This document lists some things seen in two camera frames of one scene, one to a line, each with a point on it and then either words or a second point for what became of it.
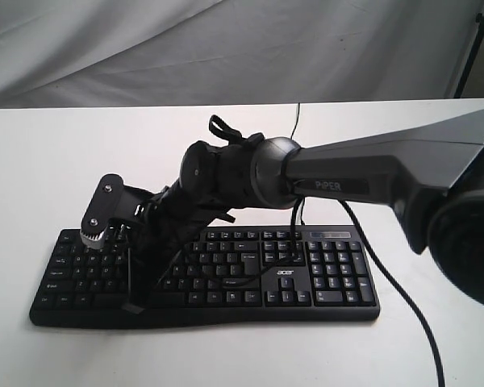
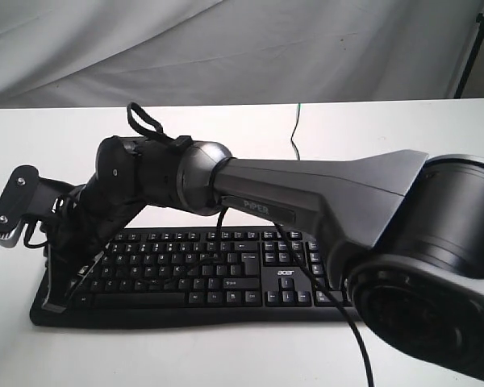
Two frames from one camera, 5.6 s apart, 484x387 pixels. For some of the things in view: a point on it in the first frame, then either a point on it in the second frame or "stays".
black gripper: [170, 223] -> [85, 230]
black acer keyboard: [227, 276] stays
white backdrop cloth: [52, 54] stays
